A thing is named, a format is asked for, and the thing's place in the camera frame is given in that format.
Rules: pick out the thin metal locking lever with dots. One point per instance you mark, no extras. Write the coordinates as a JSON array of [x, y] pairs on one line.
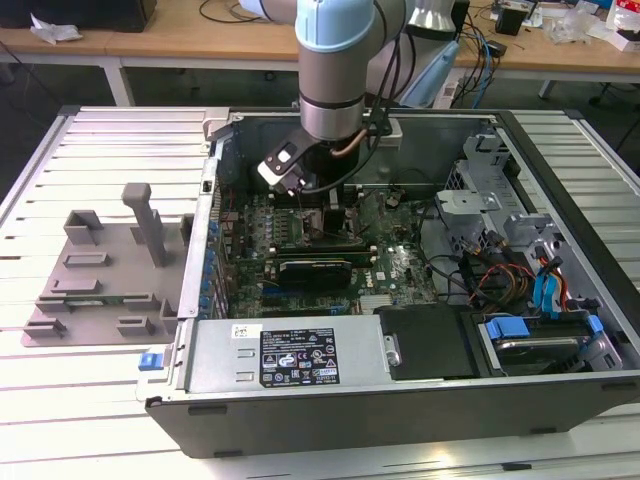
[[299, 202]]

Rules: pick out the silver CPU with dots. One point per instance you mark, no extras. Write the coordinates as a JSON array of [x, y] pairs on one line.
[[343, 229]]

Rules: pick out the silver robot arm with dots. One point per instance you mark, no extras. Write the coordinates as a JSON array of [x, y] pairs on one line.
[[330, 60]]

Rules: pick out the CPU socket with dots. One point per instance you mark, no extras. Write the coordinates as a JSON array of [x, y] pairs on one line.
[[312, 225]]

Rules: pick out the RAM slot with white latches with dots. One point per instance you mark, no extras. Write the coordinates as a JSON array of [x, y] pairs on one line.
[[312, 198], [320, 248], [367, 259]]

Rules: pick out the RAM slot with black latches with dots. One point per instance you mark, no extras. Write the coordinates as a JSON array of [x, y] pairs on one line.
[[320, 244], [365, 253], [312, 203]]

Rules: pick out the silver coin battery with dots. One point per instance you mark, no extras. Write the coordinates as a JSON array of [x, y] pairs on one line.
[[391, 200]]

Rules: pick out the black graphics card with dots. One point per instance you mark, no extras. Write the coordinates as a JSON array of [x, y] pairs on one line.
[[315, 275]]

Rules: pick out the green motherboard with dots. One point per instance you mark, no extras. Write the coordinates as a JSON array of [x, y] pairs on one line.
[[400, 280]]

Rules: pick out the silver finned heatsink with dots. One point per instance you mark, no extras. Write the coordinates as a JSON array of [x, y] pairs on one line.
[[377, 303]]

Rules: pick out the wooden desk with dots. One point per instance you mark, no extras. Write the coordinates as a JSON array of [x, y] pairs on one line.
[[200, 42]]

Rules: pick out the tall black box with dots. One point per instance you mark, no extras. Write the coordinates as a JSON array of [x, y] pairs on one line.
[[462, 15]]

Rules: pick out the black plastic shroud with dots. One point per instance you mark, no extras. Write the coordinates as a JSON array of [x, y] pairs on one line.
[[425, 345]]

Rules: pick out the small black adapter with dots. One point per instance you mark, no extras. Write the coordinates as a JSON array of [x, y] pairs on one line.
[[497, 48]]

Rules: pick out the silver power supply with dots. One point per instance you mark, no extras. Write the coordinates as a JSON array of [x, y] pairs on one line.
[[225, 360]]

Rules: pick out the small black cube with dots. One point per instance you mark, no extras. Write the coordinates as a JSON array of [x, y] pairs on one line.
[[510, 21]]

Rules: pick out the grey parts rack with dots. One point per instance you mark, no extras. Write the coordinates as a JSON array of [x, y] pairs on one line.
[[115, 285]]

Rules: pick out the open black PC case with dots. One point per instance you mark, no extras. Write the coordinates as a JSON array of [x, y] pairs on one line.
[[350, 420]]

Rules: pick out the blue case latch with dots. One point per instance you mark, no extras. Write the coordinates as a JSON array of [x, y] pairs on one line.
[[150, 361]]

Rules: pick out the green RAM stick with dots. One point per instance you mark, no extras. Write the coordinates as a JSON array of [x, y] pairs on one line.
[[95, 301]]

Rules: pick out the hard disk in blue carrier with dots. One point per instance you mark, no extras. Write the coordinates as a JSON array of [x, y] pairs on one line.
[[540, 349]]

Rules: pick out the clear plastic bags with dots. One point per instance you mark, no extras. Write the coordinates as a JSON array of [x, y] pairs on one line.
[[575, 25]]

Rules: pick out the wide black device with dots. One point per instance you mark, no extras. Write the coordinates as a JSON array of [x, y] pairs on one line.
[[75, 12]]

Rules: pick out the crumpled white paper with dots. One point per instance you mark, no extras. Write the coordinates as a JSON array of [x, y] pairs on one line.
[[55, 31]]

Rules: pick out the white red carton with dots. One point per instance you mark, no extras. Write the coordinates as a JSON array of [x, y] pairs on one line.
[[625, 20]]

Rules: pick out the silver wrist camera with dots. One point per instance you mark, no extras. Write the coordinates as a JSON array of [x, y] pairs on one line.
[[282, 162]]

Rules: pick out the metal disk bay bracket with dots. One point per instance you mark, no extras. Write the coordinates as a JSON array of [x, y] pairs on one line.
[[465, 205]]

